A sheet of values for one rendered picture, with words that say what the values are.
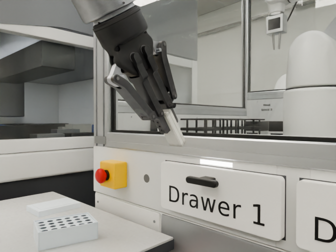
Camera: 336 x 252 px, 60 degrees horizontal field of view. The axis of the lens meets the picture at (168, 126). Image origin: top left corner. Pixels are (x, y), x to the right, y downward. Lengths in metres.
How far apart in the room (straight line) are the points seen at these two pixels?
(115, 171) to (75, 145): 0.53
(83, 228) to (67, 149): 0.65
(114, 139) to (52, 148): 0.44
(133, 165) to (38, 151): 0.54
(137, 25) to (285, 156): 0.33
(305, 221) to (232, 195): 0.13
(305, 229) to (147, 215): 0.40
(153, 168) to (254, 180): 0.28
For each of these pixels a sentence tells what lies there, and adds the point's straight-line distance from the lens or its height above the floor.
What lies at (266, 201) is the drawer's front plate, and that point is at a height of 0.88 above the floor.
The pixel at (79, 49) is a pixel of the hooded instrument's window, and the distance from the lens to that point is 1.37.
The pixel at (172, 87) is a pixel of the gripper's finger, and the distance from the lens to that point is 0.50.
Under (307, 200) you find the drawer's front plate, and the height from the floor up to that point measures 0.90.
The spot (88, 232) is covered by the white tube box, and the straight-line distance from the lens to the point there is 0.70.
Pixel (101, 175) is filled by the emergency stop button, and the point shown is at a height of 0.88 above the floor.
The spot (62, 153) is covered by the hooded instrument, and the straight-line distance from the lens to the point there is 1.28.
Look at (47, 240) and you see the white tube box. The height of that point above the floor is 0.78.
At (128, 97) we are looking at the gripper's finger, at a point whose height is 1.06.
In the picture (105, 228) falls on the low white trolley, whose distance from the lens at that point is 0.77.
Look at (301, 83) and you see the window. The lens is 0.55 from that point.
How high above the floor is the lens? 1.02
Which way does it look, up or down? 1 degrees down
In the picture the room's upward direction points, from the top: straight up
